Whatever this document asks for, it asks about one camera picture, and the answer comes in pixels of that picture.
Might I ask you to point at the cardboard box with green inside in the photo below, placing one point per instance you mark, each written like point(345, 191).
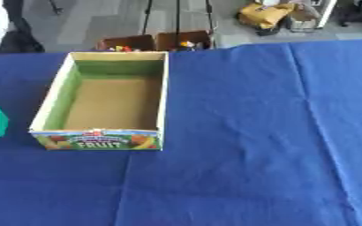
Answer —
point(114, 103)

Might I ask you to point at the grey cardboard box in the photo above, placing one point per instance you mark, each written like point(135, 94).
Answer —
point(303, 18)

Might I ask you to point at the black tripod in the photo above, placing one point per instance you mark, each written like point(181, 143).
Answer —
point(177, 16)

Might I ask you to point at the yellow bag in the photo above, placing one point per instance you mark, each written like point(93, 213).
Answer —
point(264, 14)

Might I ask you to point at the brown cardboard box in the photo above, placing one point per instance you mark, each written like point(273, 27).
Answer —
point(132, 43)
point(192, 37)

